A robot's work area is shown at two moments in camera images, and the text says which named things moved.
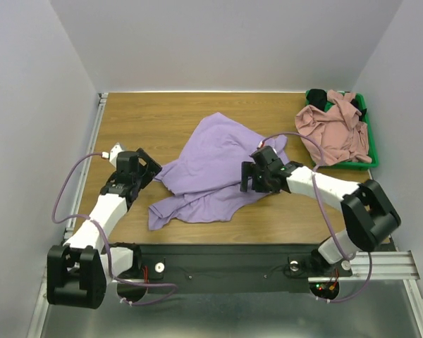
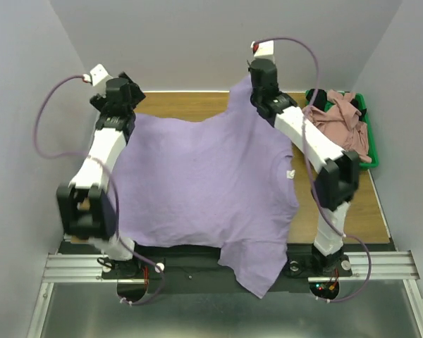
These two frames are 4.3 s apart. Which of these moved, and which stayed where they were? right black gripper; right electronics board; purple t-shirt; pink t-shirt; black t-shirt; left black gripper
Moved: right black gripper; left black gripper; purple t-shirt
Stayed: right electronics board; pink t-shirt; black t-shirt
